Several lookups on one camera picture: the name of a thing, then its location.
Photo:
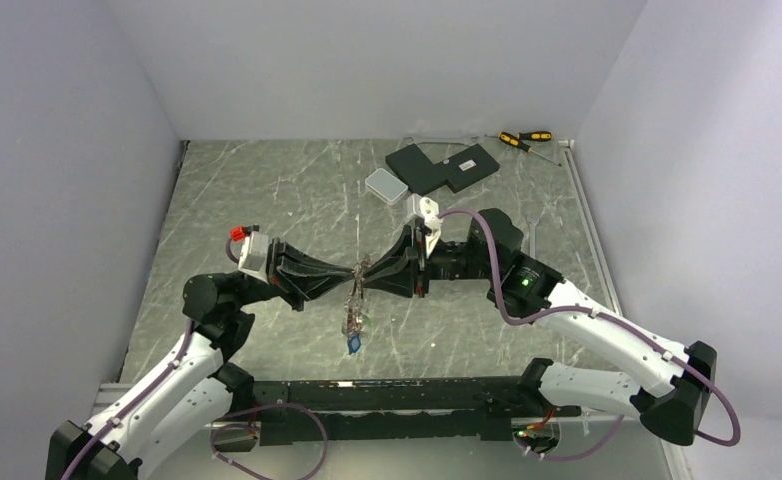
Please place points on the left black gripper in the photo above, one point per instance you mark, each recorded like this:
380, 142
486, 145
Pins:
299, 276

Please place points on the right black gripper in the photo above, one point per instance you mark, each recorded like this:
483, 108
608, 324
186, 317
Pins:
402, 283

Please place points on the silver disc keyring with keys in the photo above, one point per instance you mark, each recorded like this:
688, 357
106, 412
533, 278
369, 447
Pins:
355, 317

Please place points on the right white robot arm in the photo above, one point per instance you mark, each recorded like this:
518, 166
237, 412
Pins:
663, 384

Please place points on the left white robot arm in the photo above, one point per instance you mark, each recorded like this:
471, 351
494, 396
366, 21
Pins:
196, 383

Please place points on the silver wrench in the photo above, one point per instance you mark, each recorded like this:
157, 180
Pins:
532, 222

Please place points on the yellow black screwdriver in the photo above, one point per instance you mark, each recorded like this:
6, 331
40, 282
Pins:
528, 147
534, 136

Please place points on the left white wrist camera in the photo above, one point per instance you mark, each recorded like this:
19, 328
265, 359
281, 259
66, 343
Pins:
249, 249

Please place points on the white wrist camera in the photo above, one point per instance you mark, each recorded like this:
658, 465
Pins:
426, 210
249, 249

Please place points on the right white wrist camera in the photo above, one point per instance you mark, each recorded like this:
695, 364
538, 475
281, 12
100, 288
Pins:
426, 210

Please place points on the white network switch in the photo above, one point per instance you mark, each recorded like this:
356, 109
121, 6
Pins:
386, 186

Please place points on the black network switch large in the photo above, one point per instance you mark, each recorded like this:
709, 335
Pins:
415, 169

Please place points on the black network switch small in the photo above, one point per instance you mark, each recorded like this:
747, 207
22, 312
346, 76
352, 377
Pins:
469, 167

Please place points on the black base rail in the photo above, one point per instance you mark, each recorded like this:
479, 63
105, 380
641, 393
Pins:
489, 408

